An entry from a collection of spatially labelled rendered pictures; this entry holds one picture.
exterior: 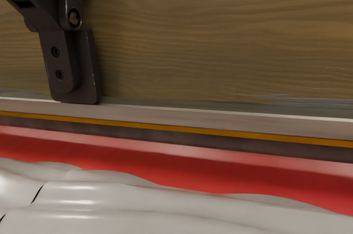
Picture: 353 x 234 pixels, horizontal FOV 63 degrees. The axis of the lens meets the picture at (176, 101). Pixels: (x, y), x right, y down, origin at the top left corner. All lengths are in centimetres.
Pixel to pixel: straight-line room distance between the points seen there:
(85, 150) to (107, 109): 5
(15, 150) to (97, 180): 9
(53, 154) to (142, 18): 11
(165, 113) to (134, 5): 6
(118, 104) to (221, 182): 7
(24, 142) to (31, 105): 5
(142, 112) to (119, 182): 4
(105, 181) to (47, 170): 4
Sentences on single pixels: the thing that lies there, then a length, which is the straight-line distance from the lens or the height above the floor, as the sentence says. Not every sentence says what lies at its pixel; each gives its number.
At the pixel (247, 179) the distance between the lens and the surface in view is 16.
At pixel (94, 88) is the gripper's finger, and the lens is 16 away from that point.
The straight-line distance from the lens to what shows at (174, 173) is 17.
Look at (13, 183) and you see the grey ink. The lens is 18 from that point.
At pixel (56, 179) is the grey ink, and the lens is 18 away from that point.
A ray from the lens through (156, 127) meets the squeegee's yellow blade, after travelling 18.
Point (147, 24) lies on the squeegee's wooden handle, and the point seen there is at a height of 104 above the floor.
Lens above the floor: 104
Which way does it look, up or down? 18 degrees down
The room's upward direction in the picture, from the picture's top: 4 degrees counter-clockwise
